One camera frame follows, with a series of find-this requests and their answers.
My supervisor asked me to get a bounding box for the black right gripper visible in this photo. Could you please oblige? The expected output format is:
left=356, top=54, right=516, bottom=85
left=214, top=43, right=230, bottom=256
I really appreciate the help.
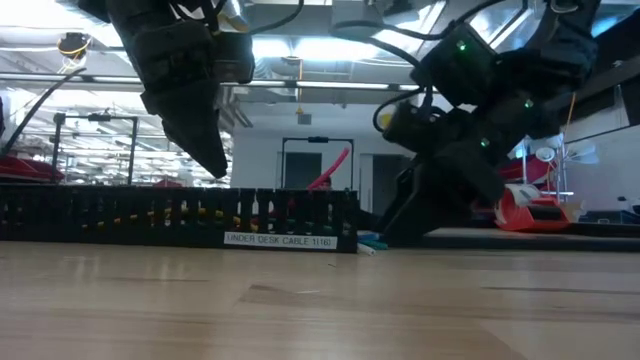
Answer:
left=378, top=98, right=532, bottom=247

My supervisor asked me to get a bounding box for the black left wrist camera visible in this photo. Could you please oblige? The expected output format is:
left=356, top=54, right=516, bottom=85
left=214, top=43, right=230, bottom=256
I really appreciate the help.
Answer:
left=212, top=29, right=256, bottom=85

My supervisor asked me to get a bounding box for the metal shelf rack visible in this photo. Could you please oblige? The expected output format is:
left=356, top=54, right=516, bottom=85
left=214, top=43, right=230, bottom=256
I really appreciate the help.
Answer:
left=499, top=132, right=576, bottom=221

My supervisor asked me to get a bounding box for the yellow cord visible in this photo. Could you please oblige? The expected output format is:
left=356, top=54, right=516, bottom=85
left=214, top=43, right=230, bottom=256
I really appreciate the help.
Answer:
left=564, top=92, right=576, bottom=136

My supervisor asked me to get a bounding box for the black background rig frame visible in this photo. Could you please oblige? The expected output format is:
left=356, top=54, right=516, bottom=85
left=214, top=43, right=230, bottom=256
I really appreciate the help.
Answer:
left=51, top=111, right=141, bottom=187

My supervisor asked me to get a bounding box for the orange tape dispenser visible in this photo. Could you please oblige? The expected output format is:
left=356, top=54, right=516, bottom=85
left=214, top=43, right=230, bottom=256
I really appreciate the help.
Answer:
left=493, top=182, right=572, bottom=232

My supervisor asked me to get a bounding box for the black camera cable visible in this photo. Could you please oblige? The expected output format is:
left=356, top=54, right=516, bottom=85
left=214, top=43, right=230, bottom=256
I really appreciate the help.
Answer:
left=327, top=19, right=436, bottom=134
left=0, top=66, right=87, bottom=157

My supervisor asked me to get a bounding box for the black raceway cover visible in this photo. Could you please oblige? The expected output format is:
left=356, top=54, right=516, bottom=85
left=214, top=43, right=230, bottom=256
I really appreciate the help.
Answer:
left=424, top=227, right=640, bottom=252

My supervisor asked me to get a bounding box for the red storage bin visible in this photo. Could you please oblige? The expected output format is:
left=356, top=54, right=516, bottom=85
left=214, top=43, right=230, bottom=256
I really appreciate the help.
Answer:
left=0, top=154, right=66, bottom=183

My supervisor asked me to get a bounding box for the hanging black cord reel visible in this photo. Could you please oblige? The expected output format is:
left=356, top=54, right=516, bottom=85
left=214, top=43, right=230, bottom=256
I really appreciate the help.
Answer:
left=56, top=31, right=93, bottom=69

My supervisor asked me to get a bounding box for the overhead light bar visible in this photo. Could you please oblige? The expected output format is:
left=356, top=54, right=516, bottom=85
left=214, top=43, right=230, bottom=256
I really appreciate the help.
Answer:
left=0, top=73, right=436, bottom=96

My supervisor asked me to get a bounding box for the black gate-shaped rig frame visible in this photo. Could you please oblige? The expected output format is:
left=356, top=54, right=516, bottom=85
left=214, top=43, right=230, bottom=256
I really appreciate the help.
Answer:
left=281, top=136, right=355, bottom=194

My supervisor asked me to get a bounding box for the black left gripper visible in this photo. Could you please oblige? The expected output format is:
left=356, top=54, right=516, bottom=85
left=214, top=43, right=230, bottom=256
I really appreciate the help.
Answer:
left=107, top=0, right=230, bottom=180

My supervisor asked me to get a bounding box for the black slotted cable raceway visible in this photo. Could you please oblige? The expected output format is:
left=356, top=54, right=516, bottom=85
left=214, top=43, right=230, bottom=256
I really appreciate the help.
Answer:
left=0, top=182, right=361, bottom=255

